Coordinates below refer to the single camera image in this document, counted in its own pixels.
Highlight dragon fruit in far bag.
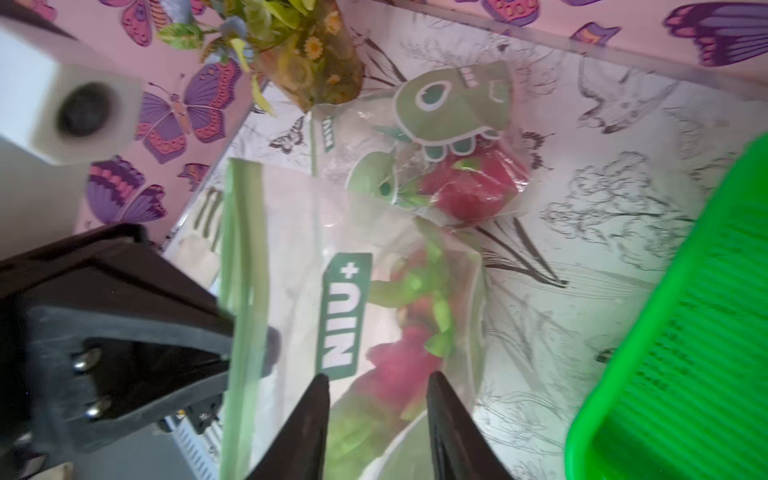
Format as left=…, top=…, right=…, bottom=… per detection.
left=418, top=149, right=530, bottom=223

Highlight beige gardening glove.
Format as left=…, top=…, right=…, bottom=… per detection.
left=163, top=187, right=224, bottom=290

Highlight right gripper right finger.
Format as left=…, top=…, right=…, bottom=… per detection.
left=426, top=371, right=513, bottom=480

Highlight clear zip-top bag green seal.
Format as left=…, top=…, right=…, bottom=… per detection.
left=218, top=159, right=486, bottom=479

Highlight pink dragon fruit in bag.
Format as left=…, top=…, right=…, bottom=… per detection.
left=324, top=240, right=484, bottom=479

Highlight green plastic basket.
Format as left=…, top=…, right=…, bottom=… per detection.
left=565, top=138, right=767, bottom=479

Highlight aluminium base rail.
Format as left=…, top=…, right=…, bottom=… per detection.
left=160, top=414, right=223, bottom=480

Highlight potted plant yellow green leaves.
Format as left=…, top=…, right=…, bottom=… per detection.
left=159, top=1, right=365, bottom=112

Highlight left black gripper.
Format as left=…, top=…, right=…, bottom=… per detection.
left=0, top=221, right=283, bottom=480

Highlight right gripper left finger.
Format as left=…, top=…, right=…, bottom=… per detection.
left=246, top=374, right=330, bottom=480

